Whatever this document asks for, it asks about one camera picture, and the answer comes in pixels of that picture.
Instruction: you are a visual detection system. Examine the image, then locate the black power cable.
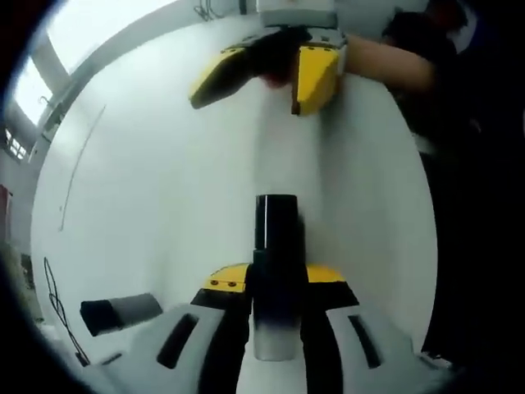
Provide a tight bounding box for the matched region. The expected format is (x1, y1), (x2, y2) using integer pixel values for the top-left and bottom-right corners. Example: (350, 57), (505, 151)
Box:
(43, 257), (89, 366)

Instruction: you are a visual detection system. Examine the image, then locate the white table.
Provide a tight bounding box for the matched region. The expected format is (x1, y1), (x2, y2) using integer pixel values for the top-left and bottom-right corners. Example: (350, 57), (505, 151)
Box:
(30, 0), (438, 370)

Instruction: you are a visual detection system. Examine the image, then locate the small black bottle cap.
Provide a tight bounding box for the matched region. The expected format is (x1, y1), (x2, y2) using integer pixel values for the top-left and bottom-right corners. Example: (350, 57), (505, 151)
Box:
(80, 298), (122, 337)

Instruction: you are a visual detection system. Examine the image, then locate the person's right hand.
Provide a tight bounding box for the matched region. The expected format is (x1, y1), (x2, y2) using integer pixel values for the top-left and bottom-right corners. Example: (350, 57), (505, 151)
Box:
(262, 70), (293, 89)

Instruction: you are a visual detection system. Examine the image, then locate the small grey cosmetic bottle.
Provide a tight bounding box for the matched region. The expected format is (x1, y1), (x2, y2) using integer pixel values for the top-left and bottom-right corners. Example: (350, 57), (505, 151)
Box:
(80, 291), (161, 337)

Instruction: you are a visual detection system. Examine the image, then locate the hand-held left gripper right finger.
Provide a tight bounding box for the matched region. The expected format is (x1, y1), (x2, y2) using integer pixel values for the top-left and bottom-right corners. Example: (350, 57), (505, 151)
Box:
(301, 264), (452, 394)

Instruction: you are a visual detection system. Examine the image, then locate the tall dark cosmetic bottle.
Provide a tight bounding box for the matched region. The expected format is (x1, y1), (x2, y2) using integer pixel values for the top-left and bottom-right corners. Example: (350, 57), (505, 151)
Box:
(252, 193), (307, 362)

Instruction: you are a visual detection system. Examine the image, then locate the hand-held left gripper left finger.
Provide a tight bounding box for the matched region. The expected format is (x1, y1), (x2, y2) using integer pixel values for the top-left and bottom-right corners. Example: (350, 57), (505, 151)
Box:
(81, 262), (252, 394)

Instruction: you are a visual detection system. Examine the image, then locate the person's dark shirt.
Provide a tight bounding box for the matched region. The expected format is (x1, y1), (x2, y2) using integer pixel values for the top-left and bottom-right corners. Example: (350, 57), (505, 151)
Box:
(385, 0), (525, 370)

